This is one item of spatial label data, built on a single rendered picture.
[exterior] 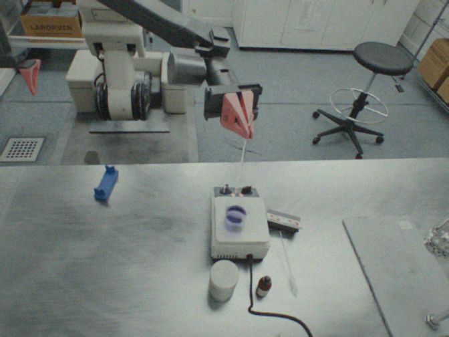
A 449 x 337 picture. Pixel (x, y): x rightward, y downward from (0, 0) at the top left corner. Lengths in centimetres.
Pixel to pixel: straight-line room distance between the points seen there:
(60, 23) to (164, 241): 222
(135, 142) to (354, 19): 250
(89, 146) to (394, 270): 132
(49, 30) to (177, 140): 157
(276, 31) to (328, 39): 54
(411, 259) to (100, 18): 128
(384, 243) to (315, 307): 26
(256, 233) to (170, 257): 21
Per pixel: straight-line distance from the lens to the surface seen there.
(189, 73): 57
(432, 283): 90
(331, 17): 328
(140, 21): 69
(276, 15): 309
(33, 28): 282
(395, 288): 84
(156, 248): 76
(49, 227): 85
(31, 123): 243
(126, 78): 138
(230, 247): 68
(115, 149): 153
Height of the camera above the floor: 142
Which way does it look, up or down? 47 degrees down
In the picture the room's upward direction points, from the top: 8 degrees clockwise
